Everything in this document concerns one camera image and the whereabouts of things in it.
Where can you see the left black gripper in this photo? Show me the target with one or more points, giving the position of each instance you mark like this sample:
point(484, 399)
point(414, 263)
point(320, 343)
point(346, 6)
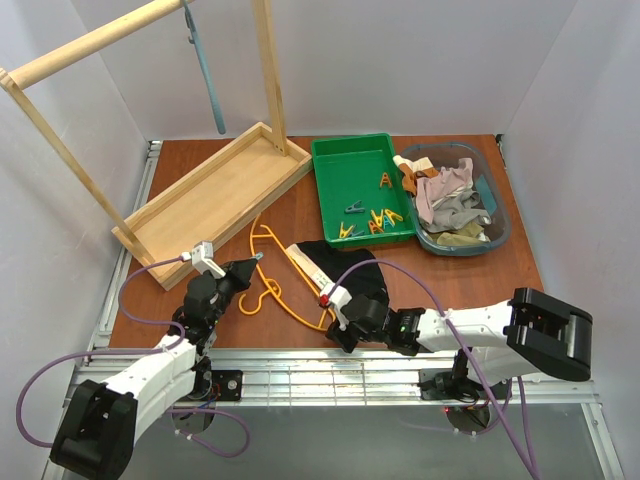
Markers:
point(228, 276)

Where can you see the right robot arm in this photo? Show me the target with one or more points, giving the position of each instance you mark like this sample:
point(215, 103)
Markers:
point(531, 332)

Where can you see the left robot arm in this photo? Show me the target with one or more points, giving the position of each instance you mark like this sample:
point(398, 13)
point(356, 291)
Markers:
point(105, 419)

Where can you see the blue plastic hanger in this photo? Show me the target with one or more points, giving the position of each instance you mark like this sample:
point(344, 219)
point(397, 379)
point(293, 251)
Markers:
point(195, 41)

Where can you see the wooden clothes rack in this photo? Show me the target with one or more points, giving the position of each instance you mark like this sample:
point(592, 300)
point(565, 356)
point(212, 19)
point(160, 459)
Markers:
point(215, 200)

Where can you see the yellow clothespin front left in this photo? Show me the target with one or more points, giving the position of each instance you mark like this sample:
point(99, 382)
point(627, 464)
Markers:
point(344, 232)

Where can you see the yellow clothespin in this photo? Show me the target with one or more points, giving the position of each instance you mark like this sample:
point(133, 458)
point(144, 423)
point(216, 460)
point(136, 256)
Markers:
point(392, 217)
point(344, 232)

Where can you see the orange clothespin front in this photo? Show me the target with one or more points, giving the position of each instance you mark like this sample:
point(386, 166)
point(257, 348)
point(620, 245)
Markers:
point(376, 222)

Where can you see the blue clothespin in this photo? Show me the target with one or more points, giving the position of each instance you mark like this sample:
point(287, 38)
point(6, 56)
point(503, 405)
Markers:
point(387, 223)

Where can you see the yellow clothespin right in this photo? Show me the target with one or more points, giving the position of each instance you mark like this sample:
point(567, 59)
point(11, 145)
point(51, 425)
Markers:
point(392, 217)

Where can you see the dark grey clothespin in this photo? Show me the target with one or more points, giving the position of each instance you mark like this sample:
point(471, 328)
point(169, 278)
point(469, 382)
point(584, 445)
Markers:
point(355, 208)

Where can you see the green plastic tray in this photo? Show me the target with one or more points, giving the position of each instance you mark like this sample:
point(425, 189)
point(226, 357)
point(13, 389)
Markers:
point(348, 169)

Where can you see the pile of clothes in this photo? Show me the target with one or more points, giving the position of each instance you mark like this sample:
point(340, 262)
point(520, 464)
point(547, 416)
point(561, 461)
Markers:
point(447, 206)

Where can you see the clear plastic laundry bin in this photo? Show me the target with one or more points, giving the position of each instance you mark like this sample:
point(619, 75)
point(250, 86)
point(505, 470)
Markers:
point(447, 155)

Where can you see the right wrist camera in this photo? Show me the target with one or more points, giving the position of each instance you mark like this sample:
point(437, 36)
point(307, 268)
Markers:
point(335, 297)

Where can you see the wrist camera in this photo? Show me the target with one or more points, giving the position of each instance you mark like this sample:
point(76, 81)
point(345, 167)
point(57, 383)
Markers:
point(202, 259)
point(335, 297)

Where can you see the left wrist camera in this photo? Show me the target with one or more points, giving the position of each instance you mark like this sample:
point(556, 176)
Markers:
point(202, 259)

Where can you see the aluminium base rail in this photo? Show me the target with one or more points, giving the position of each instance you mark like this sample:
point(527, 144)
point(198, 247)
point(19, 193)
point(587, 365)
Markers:
point(330, 377)

